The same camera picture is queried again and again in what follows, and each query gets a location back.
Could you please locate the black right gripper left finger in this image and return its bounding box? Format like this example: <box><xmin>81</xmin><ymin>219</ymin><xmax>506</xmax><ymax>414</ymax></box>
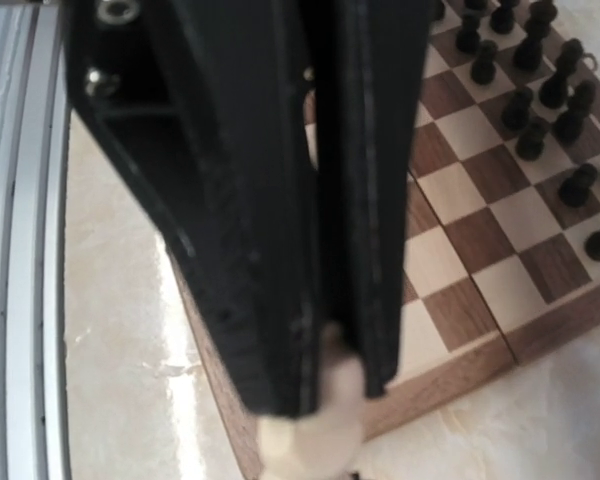
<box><xmin>62</xmin><ymin>1</ymin><xmax>321</xmax><ymax>418</ymax></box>

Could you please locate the front aluminium rail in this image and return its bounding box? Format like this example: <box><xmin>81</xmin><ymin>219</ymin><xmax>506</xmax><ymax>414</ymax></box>
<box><xmin>0</xmin><ymin>1</ymin><xmax>71</xmax><ymax>479</ymax></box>

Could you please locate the wooden chess board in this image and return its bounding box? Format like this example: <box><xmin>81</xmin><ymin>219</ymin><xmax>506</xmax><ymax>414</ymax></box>
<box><xmin>169</xmin><ymin>0</ymin><xmax>600</xmax><ymax>480</ymax></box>

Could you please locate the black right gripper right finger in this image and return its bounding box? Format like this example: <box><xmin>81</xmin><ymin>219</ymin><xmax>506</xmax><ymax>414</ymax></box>
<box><xmin>319</xmin><ymin>1</ymin><xmax>433</xmax><ymax>399</ymax></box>

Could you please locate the black chess pieces group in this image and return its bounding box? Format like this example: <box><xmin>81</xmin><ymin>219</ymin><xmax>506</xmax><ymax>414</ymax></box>
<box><xmin>409</xmin><ymin>1</ymin><xmax>600</xmax><ymax>278</ymax></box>

